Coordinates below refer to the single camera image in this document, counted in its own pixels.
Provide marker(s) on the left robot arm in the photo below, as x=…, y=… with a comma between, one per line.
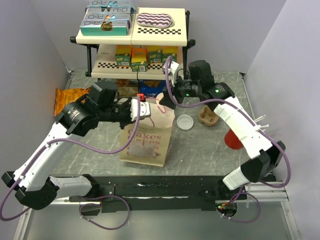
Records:
x=33, y=184

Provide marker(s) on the green juice carton left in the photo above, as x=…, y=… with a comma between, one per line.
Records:
x=123, y=55

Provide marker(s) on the green juice carton middle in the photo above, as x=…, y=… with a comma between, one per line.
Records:
x=154, y=54

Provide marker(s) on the wavy striped sleep mask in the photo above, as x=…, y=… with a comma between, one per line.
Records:
x=157, y=20

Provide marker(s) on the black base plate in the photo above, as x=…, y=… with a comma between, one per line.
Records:
x=151, y=192

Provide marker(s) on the orange chip bag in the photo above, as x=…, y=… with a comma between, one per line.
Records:
x=66, y=96

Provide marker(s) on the orange yellow juice carton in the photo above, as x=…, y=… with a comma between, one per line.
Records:
x=139, y=60

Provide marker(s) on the red cup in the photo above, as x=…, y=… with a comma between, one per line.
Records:
x=232, y=141

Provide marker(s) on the brown chip bag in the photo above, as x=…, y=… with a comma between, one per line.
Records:
x=127, y=87

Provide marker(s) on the blue tortilla chip bag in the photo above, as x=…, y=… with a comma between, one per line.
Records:
x=151, y=88

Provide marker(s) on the cardboard cup carrier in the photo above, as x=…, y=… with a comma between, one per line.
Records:
x=208, y=117

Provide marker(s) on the teal box front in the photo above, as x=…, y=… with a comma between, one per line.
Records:
x=102, y=28

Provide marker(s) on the cream three-tier shelf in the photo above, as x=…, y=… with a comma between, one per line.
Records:
x=100, y=50

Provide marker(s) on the teal box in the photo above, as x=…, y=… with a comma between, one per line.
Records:
x=112, y=3
x=108, y=10
x=107, y=16
x=102, y=28

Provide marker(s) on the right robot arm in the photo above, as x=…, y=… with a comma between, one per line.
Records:
x=264, y=153

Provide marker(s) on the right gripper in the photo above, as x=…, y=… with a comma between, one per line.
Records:
x=167, y=100

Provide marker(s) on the teal box back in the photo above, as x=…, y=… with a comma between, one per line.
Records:
x=112, y=3

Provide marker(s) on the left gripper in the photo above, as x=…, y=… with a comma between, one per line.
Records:
x=129, y=119

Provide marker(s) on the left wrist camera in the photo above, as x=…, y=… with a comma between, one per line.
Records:
x=141, y=108

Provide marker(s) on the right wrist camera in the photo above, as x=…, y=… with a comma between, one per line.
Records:
x=170, y=71

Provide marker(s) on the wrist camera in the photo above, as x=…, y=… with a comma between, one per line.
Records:
x=170, y=71
x=141, y=108

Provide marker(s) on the stack of white lids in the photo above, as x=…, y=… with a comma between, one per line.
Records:
x=185, y=122

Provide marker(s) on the pink white paper bag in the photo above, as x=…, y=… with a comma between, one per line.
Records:
x=151, y=140

